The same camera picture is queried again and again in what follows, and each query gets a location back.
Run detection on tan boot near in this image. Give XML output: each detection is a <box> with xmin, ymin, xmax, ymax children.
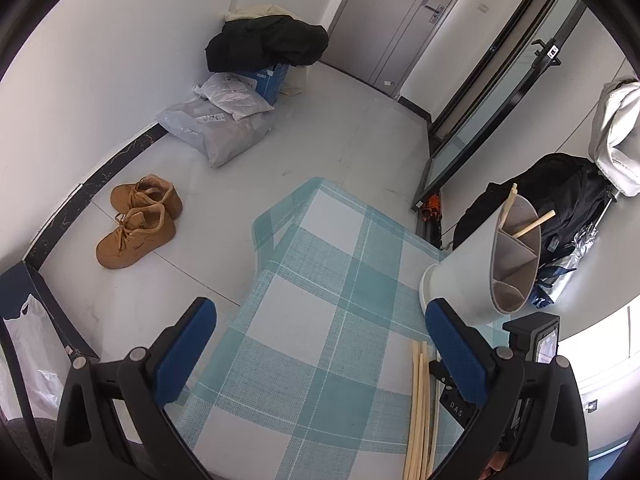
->
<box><xmin>96</xmin><ymin>204</ymin><xmax>176</xmax><ymax>270</ymax></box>

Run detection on blue cardboard box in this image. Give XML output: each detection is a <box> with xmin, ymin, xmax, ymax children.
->
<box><xmin>235</xmin><ymin>64</ymin><xmax>288</xmax><ymax>106</ymax></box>

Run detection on teal plaid placemat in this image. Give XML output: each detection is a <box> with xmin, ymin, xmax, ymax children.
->
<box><xmin>177</xmin><ymin>178</ymin><xmax>442</xmax><ymax>479</ymax></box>

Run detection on black backpack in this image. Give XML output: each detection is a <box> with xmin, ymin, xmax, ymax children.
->
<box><xmin>454</xmin><ymin>153</ymin><xmax>613</xmax><ymax>274</ymax></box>

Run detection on tan boot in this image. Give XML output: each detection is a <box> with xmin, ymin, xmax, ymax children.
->
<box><xmin>110</xmin><ymin>174</ymin><xmax>183</xmax><ymax>220</ymax></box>
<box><xmin>96</xmin><ymin>204</ymin><xmax>176</xmax><ymax>270</ymax></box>

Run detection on person's right hand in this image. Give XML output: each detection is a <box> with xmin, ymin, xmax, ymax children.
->
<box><xmin>480</xmin><ymin>452</ymin><xmax>508</xmax><ymax>480</ymax></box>

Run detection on white plastic bags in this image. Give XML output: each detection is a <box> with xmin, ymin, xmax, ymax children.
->
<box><xmin>194</xmin><ymin>73</ymin><xmax>273</xmax><ymax>122</ymax></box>

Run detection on tan boot far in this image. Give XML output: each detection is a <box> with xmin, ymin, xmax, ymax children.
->
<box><xmin>110</xmin><ymin>174</ymin><xmax>183</xmax><ymax>220</ymax></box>

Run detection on black jacket pile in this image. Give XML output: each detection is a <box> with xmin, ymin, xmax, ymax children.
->
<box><xmin>205</xmin><ymin>15</ymin><xmax>329</xmax><ymax>73</ymax></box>

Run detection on grey parcel bag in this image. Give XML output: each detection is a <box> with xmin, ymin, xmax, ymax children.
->
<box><xmin>157</xmin><ymin>96</ymin><xmax>276</xmax><ymax>168</ymax></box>

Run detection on white utensil holder grey dividers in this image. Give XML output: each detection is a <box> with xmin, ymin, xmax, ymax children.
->
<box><xmin>419</xmin><ymin>195</ymin><xmax>541</xmax><ymax>326</ymax></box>

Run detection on glass sliding door black frame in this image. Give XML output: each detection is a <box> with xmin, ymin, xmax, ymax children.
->
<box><xmin>411</xmin><ymin>0</ymin><xmax>586</xmax><ymax>211</ymax></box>

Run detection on silver blue folded umbrella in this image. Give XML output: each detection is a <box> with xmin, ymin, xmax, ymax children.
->
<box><xmin>528</xmin><ymin>192</ymin><xmax>620</xmax><ymax>309</ymax></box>

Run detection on grey entrance door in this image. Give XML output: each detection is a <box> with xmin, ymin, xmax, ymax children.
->
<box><xmin>322</xmin><ymin>0</ymin><xmax>457</xmax><ymax>98</ymax></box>

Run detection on wooden chopstick on mat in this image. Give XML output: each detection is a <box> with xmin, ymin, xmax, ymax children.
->
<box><xmin>404</xmin><ymin>341</ymin><xmax>426</xmax><ymax>480</ymax></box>
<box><xmin>416</xmin><ymin>341</ymin><xmax>430</xmax><ymax>479</ymax></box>

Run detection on white hanging garment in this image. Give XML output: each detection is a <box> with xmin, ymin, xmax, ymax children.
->
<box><xmin>588</xmin><ymin>77</ymin><xmax>639</xmax><ymax>197</ymax></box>

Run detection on white plastic bag lower left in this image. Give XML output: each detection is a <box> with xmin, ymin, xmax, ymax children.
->
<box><xmin>6</xmin><ymin>295</ymin><xmax>70</xmax><ymax>420</ymax></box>

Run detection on chopstick in holder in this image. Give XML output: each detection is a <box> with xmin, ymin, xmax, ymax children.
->
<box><xmin>498</xmin><ymin>183</ymin><xmax>518</xmax><ymax>230</ymax></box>
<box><xmin>512</xmin><ymin>210</ymin><xmax>555</xmax><ymax>238</ymax></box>

